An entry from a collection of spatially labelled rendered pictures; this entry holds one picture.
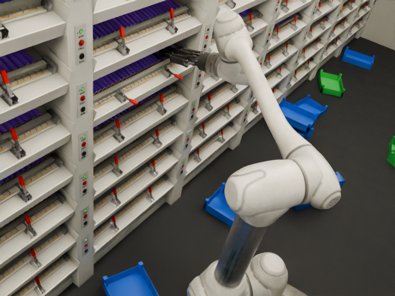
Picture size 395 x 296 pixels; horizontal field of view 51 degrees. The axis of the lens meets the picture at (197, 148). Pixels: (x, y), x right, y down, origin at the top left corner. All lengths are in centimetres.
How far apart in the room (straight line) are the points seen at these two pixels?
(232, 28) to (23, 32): 65
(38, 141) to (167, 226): 116
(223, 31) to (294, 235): 144
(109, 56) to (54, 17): 28
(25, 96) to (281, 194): 74
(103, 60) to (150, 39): 24
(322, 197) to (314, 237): 140
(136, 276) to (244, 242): 97
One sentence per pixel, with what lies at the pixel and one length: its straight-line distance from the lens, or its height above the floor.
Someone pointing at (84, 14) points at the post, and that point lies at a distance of 125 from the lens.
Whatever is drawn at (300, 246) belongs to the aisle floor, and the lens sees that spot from 247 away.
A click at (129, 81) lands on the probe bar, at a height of 97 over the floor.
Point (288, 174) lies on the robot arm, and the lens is 112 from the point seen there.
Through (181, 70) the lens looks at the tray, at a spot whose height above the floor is 93.
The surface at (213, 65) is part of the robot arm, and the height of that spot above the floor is 107.
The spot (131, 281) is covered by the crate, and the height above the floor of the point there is 0.
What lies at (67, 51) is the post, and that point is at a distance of 125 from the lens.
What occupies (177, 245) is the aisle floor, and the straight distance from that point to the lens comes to 228.
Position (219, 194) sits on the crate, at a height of 0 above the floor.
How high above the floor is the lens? 182
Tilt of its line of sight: 40 degrees down
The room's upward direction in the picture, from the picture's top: 12 degrees clockwise
